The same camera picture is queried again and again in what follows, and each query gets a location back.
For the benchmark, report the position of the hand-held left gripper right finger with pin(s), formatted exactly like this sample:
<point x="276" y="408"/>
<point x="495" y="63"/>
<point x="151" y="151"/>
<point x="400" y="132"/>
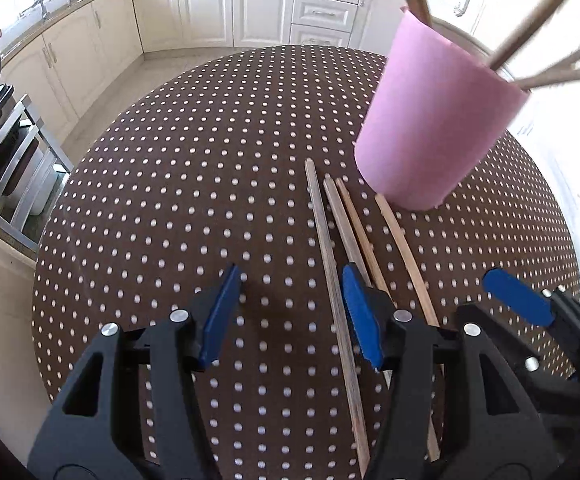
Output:
<point x="365" y="315"/>

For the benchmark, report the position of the brown polka dot tablecloth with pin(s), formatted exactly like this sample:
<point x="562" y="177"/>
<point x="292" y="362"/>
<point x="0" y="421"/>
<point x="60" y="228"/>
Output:
<point x="194" y="185"/>

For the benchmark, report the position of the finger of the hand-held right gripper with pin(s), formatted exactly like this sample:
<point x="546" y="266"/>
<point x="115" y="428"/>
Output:
<point x="517" y="295"/>

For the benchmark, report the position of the white cabinet drawer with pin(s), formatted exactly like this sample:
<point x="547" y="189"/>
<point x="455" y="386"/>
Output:
<point x="320" y="36"/>
<point x="325" y="10"/>

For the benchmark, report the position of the pink cup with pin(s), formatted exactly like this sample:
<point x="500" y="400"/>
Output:
<point x="435" y="120"/>

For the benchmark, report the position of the white base cabinets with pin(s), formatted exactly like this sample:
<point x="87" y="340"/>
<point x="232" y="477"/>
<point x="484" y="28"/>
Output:
<point x="204" y="5"/>

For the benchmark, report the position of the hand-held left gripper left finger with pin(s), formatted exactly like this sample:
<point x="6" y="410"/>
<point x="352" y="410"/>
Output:
<point x="219" y="310"/>

